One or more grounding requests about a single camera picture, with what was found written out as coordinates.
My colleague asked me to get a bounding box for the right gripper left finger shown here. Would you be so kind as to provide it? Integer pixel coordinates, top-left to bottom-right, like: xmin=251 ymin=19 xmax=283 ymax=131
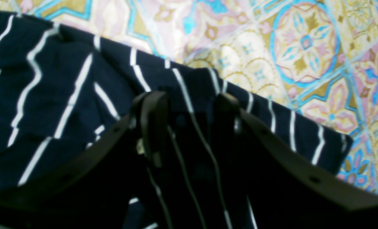
xmin=0 ymin=91 xmax=170 ymax=229

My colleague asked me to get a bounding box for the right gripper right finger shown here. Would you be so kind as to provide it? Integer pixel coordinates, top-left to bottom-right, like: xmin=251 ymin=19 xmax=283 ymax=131
xmin=213 ymin=93 xmax=378 ymax=229

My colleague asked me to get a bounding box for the navy white striped T-shirt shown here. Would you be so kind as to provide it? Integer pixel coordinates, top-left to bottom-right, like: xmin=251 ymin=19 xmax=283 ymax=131
xmin=0 ymin=11 xmax=353 ymax=229

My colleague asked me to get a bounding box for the patterned tile tablecloth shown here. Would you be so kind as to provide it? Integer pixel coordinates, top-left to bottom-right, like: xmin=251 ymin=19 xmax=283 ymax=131
xmin=0 ymin=0 xmax=378 ymax=193

